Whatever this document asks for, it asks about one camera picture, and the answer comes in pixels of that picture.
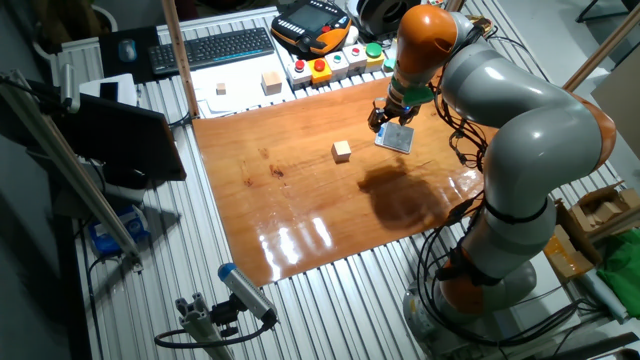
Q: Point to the yellowish cardboard box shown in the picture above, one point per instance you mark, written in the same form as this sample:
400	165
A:
567	255

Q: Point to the orange black teach pendant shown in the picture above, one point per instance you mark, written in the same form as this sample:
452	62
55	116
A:
310	22

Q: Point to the black filament spool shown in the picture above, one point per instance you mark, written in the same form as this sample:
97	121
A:
382	15

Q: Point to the silver digital pocket scale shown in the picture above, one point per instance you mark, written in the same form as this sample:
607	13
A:
397	139

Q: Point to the blue white plastic package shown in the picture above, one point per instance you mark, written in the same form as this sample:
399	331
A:
117	232

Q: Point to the silver depth camera blue end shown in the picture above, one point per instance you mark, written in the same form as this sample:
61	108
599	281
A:
247	292

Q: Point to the black mouse pad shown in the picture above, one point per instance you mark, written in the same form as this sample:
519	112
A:
107	60

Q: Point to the blue grey computer mouse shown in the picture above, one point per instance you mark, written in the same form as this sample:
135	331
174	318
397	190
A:
127	50

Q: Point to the large wooden cube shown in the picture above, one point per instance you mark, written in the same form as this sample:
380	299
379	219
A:
271	83

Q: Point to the white round plastic object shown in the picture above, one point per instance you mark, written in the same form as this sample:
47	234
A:
351	36

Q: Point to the white box small red button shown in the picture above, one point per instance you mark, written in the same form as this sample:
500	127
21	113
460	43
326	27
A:
355	57

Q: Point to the white box small green button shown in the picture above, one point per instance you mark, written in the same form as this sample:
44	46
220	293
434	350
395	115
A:
337	65

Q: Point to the white paper sheets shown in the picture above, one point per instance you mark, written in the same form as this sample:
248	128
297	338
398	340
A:
240	87

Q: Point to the brown open cardboard box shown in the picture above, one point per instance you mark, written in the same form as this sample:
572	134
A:
600	207

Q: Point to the green wrist mount plate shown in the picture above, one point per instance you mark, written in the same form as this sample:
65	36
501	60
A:
415	95

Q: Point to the white paper roll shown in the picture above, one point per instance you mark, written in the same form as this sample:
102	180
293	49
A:
602	295

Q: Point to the long aluminium frame bar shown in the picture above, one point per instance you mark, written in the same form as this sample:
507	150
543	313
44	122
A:
65	165

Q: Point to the white box large red button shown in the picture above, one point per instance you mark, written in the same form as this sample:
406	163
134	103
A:
299	74

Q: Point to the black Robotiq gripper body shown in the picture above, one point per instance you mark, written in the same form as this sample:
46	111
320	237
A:
395	110

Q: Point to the tiny wooden cube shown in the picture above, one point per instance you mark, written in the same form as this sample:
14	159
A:
221	89

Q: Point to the yellow box red button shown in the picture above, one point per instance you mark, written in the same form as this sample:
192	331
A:
320	71

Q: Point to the wooden frame post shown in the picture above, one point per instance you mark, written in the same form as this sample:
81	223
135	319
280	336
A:
602	50
179	55

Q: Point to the black flat monitor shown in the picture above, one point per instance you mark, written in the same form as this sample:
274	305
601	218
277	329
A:
120	137

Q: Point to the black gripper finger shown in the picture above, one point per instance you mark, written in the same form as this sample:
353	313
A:
375	120
409	115

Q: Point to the green cloth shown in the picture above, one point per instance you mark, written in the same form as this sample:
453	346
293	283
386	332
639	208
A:
622	272

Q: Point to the yellow box green button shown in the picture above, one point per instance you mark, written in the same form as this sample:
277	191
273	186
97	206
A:
374	52

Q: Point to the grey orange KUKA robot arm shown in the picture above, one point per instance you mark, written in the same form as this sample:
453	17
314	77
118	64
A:
540	135

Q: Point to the white black desktop device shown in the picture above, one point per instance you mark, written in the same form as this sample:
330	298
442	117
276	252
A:
125	87

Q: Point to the aluminium profile bracket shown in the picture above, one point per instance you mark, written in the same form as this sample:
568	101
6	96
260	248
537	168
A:
197	322

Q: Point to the glossy wooden board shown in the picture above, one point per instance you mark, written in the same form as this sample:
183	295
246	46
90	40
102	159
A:
300	210

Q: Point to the black computer keyboard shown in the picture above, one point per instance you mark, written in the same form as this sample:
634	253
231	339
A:
212	50

